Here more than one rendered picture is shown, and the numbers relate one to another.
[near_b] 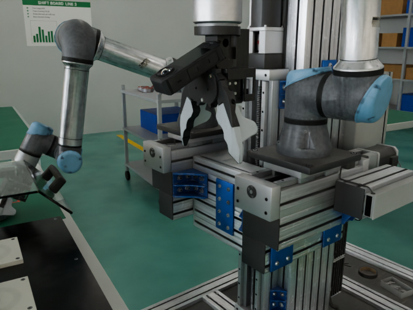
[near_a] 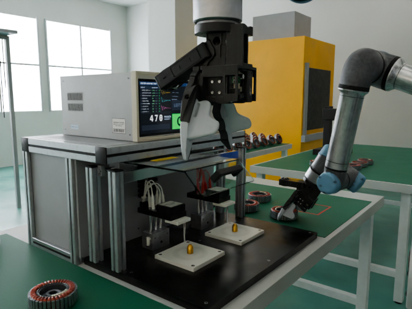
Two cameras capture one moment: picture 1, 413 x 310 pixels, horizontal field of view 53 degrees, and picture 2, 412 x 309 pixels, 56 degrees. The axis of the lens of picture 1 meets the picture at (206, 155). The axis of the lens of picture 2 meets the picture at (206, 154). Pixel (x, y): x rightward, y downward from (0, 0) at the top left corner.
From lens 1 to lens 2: 0.71 m
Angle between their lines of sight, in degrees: 66
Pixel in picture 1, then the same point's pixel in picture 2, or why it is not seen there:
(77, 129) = (339, 153)
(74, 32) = (350, 61)
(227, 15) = (199, 12)
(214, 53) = (195, 51)
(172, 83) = (159, 79)
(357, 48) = not seen: outside the picture
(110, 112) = not seen: outside the picture
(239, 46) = (230, 43)
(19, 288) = (208, 254)
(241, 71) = (218, 68)
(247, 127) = (205, 125)
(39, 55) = not seen: outside the picture
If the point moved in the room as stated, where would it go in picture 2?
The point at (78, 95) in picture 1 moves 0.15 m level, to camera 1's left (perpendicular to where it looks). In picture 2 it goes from (344, 121) to (314, 118)
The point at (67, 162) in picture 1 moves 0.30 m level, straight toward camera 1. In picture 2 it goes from (323, 183) to (265, 198)
